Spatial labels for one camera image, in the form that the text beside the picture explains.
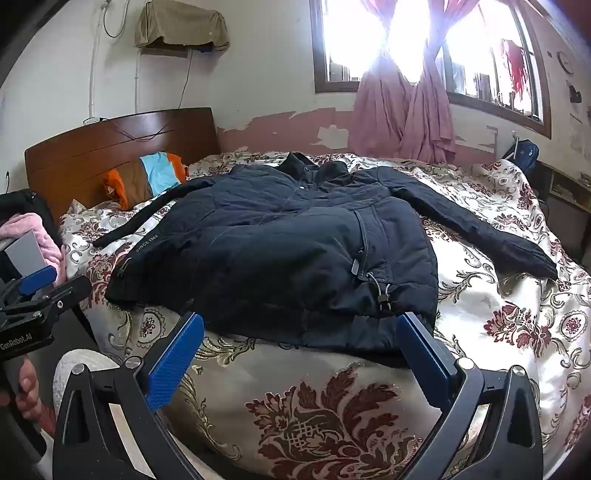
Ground white wall pipe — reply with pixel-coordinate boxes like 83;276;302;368
87;0;114;121

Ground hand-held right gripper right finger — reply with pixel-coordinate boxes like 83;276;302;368
396;311;544;480

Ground brown framed window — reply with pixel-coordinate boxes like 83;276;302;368
308;0;552;139

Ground grey box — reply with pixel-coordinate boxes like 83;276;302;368
4;231;49;278

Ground floral bed quilt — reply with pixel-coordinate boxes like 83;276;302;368
58;150;591;480

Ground orange brown blue striped pillow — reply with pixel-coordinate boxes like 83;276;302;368
102;151;188;208

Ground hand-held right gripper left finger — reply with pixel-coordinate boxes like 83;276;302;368
53;313;206;480

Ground blue backpack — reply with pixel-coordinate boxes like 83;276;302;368
501;138;541;177

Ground black bag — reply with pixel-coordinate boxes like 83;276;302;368
0;189;61;241

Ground cloth-covered wall shelf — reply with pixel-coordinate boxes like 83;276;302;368
135;1;230;51

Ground wooden headboard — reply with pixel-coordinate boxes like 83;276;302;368
24;107;221;222

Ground wooden wall shelf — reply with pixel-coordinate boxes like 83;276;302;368
141;43;195;58

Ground red hanging clothes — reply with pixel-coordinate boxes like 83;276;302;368
501;39;530;112

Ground wooden side desk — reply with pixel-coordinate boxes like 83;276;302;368
540;161;591;217

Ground pink fluffy garment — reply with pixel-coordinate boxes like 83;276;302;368
0;213;66;282

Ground black power cable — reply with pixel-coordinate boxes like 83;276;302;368
177;46;194;110

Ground white fluffy cloth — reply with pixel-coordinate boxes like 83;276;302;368
53;348;123;416

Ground black padded jacket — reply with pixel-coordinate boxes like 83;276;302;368
92;151;559;356

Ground person's left hand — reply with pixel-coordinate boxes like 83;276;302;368
16;357;56;428

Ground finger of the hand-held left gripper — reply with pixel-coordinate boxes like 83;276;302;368
0;265;58;308
28;275;93;319

